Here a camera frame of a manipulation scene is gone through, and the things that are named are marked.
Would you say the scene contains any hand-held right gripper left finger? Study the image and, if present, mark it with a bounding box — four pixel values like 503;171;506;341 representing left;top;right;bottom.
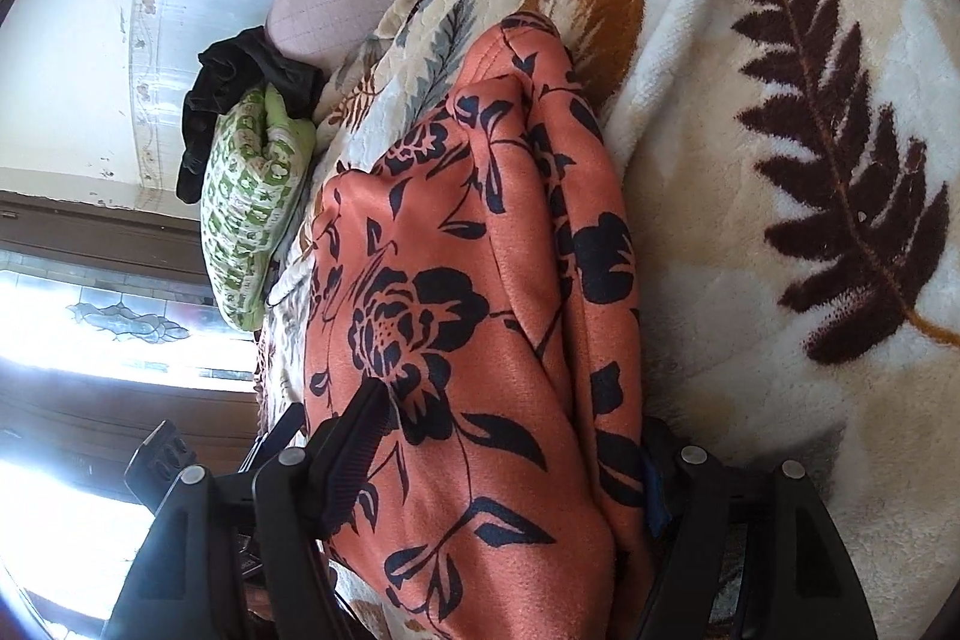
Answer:
107;377;392;640

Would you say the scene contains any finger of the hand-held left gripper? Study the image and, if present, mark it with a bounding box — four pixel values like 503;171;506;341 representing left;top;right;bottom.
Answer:
238;404;310;477

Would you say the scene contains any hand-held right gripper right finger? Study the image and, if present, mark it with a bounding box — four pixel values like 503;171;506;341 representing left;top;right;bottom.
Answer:
641;419;880;640

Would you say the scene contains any orange black floral garment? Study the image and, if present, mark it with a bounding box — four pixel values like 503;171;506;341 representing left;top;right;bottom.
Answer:
304;14;668;640

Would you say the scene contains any etched glass window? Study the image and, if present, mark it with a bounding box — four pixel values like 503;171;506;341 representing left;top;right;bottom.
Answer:
0;269;265;618

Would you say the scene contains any green white patterned cloth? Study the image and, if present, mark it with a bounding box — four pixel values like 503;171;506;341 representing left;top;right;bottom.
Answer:
199;87;317;333

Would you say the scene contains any cream leaf print blanket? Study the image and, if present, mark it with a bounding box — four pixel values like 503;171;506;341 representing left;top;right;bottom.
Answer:
255;0;960;640

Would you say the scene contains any black cloth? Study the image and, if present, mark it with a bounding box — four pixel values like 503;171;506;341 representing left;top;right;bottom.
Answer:
175;26;327;206

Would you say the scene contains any brown wooden window frame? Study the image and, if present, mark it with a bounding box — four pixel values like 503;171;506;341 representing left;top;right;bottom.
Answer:
0;188;275;461

